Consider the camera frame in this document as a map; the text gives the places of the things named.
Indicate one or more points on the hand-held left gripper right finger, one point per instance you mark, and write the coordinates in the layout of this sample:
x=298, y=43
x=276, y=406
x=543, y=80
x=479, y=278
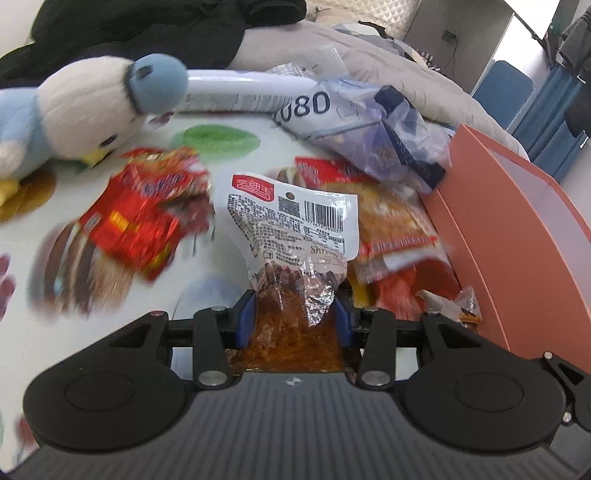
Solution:
x=342, y=323

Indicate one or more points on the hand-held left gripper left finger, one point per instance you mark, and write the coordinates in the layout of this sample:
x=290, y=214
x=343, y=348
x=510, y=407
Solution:
x=244, y=323

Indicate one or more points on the clear packet brown shredded snack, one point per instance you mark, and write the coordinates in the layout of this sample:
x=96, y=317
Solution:
x=286, y=221

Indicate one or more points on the orange brown snack packet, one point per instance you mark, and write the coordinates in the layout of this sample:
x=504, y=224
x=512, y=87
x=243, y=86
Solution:
x=392, y=217

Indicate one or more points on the pink cardboard box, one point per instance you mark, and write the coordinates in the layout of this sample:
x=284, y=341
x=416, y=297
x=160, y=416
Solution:
x=508, y=240

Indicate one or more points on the small clear dark snack packet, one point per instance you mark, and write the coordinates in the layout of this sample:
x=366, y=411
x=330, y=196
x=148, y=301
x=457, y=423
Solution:
x=455, y=302

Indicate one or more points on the food print mat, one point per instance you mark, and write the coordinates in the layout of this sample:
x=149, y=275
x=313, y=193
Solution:
x=217, y=152

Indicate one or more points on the clear plastic bag dark print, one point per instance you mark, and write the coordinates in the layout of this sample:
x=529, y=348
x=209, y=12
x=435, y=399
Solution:
x=392, y=138

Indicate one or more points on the white paper roll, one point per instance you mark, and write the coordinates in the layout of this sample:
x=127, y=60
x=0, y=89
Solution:
x=240, y=94

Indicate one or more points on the grey blanket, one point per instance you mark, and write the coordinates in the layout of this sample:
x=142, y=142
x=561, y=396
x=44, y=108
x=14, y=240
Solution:
x=369, y=62

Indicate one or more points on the blue curtain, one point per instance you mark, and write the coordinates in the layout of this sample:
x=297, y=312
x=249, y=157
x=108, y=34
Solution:
x=554, y=129

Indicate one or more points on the blue white plush penguin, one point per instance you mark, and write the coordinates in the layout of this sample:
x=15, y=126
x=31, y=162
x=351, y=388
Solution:
x=83, y=106

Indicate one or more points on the blue chair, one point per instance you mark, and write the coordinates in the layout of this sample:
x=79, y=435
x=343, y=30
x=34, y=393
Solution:
x=503, y=97

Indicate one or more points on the dark clothes pile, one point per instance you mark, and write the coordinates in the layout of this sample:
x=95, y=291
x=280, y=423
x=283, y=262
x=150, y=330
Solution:
x=392, y=44

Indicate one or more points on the cream quilted headboard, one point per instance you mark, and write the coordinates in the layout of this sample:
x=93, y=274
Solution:
x=360, y=11

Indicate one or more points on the black jacket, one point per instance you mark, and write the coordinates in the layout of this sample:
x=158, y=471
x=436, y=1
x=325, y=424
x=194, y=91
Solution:
x=138, y=27

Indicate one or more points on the black wall socket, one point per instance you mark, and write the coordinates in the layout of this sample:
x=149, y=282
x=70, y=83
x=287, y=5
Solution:
x=449, y=35

